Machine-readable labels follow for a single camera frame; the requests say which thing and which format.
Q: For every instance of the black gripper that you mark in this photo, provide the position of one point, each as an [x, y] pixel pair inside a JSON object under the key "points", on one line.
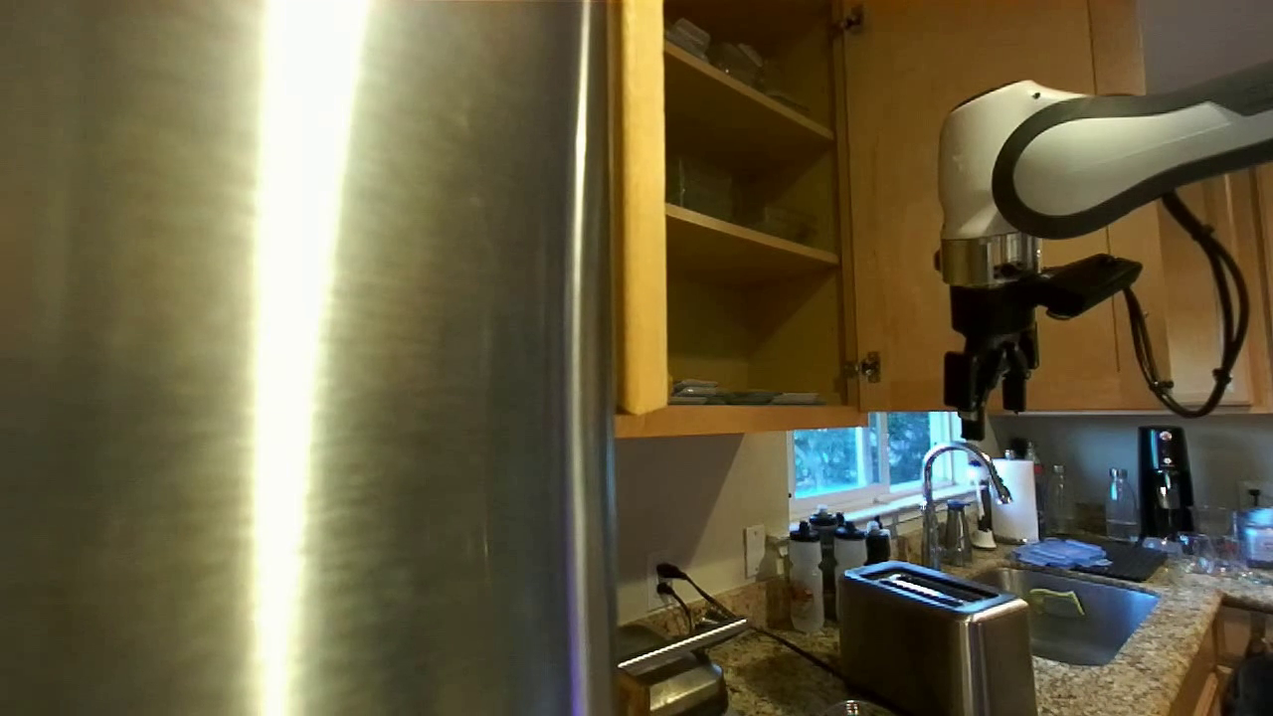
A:
{"points": [[993, 319]]}

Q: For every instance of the wide wooden cabinet door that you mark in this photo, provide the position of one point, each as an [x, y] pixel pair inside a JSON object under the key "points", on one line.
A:
{"points": [[902, 199]]}

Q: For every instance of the narrow wooden cabinet door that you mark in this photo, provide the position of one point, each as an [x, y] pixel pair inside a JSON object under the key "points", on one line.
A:
{"points": [[644, 199]]}

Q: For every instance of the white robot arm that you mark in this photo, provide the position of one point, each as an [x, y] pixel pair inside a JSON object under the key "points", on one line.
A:
{"points": [[1128, 162]]}

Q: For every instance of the white paper towel roll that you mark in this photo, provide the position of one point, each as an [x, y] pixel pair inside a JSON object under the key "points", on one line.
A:
{"points": [[1019, 502]]}

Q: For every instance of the dark soap dispenser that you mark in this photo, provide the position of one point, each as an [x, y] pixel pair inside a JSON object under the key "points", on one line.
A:
{"points": [[985, 517]]}

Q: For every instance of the chrome kitchen faucet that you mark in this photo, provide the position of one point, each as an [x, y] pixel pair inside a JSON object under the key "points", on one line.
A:
{"points": [[929, 502]]}

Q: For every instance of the white framed window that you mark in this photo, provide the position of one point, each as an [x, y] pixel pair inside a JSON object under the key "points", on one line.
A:
{"points": [[851, 459]]}

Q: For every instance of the clear plastic bottle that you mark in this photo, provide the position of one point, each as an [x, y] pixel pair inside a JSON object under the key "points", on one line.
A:
{"points": [[1119, 502]]}

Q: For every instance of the blue cloth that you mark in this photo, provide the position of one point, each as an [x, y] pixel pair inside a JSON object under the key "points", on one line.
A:
{"points": [[1062, 556]]}

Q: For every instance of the black coffee machine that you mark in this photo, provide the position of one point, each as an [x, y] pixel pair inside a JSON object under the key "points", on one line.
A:
{"points": [[1164, 479]]}

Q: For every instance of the black dish mat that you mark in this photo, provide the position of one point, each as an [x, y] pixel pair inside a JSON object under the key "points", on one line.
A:
{"points": [[1137, 557]]}

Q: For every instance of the stacked flat glass dishes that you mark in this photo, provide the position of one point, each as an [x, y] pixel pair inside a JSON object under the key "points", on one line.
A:
{"points": [[741, 393]]}

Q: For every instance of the stainless steel sink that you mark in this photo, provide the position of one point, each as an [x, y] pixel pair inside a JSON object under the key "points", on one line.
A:
{"points": [[1089, 623]]}

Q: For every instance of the stainless steel toaster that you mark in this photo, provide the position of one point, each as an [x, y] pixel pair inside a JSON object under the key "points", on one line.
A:
{"points": [[929, 641]]}

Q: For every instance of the clear glass jar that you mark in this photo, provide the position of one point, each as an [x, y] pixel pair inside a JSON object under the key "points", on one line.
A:
{"points": [[1254, 532]]}

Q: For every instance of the clear glass food containers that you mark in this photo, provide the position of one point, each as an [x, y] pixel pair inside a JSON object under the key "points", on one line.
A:
{"points": [[722, 51]]}

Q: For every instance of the stainless steel refrigerator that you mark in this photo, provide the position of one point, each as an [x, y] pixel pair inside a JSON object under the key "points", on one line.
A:
{"points": [[265, 358]]}

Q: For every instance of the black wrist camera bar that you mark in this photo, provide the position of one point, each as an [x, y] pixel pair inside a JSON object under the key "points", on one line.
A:
{"points": [[1095, 280]]}

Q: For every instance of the two-door wooden wall cabinet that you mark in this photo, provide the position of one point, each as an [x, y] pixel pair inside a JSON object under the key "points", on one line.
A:
{"points": [[1195, 344]]}

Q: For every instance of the white switch plate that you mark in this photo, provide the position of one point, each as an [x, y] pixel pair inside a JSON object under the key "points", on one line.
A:
{"points": [[753, 552]]}

